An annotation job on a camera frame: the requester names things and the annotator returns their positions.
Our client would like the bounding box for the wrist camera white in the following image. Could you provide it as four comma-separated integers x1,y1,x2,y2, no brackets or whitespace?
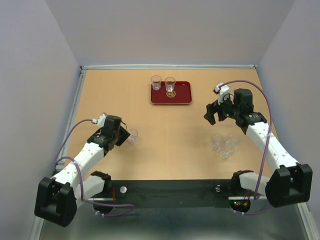
213,82,230,105
91,112,108,128

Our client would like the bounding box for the clear glass cluster front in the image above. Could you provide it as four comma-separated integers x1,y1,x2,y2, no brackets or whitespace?
219,145,235,160

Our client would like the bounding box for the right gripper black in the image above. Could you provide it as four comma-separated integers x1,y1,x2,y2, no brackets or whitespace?
203,93,240,125

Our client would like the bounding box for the clear glass cluster left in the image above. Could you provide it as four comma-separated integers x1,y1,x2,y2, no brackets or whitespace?
210,134,224,150

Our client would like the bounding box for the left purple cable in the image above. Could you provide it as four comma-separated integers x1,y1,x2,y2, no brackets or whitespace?
54,118,136,218

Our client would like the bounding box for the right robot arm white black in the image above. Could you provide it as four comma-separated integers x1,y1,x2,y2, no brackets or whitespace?
204,84,313,208

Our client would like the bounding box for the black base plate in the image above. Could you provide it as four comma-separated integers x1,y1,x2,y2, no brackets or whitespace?
93,179,253,213

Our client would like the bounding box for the aluminium frame rail back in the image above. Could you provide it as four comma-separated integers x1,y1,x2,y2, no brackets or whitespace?
80,64,257,70

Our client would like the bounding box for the aluminium frame rail front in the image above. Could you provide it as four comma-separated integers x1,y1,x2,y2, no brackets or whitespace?
30,196,320,240

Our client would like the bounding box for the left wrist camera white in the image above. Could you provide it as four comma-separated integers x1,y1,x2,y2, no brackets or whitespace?
91,112,108,128

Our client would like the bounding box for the clear glass cluster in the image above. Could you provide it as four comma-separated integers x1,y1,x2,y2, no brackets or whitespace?
210,134,224,150
219,145,235,160
225,133,240,147

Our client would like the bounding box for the aluminium frame rail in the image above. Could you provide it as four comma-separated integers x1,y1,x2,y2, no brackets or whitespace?
30,196,320,240
56,70,87,160
80,64,257,70

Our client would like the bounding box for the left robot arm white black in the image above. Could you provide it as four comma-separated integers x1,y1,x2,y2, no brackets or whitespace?
34,113,130,227

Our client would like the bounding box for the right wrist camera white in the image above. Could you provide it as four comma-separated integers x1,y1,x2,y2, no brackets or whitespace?
213,82,230,105

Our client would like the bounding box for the aluminium frame rail left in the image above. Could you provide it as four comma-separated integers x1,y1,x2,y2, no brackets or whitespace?
56,70,87,160

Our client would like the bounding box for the clear glass cluster right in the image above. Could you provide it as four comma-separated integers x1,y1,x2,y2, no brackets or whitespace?
225,133,240,147

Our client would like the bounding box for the red lacquer tray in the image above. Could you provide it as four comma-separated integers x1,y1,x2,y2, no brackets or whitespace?
150,81,192,105

